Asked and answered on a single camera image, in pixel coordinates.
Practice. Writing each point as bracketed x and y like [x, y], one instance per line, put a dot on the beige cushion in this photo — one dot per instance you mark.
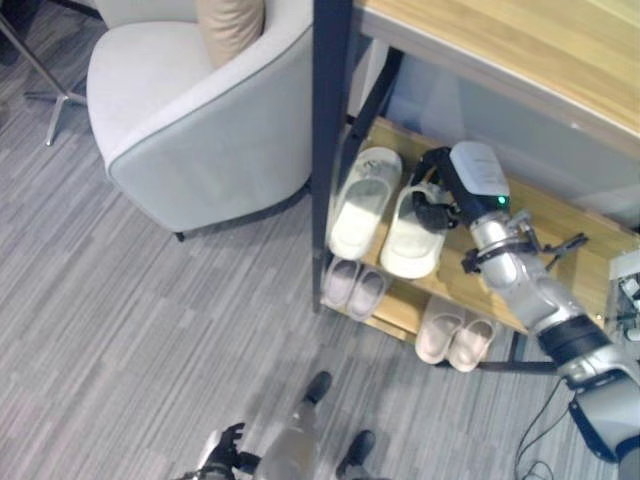
[230, 27]

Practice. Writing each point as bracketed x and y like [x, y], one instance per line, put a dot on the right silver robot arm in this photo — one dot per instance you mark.
[560, 320]

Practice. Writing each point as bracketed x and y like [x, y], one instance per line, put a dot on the wooden shoe rack black frame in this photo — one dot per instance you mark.
[500, 75]

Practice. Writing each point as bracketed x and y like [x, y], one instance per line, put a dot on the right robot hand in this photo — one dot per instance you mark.
[477, 172]

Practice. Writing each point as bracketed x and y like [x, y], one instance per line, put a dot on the pale pink slipper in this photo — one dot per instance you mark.
[339, 282]
[366, 295]

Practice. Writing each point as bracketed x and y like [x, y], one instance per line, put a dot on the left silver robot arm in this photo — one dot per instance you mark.
[207, 467]

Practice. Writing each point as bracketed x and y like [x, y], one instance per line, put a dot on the metal chair base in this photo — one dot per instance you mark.
[50, 90]

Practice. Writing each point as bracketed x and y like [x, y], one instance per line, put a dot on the light grey armchair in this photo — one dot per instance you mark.
[200, 125]

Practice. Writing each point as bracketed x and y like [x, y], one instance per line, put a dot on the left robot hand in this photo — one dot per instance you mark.
[227, 447]

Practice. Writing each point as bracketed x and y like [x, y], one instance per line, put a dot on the dark robot right foot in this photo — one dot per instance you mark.
[357, 452]

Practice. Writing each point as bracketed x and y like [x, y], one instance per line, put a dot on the beige slipper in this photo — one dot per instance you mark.
[471, 345]
[438, 332]

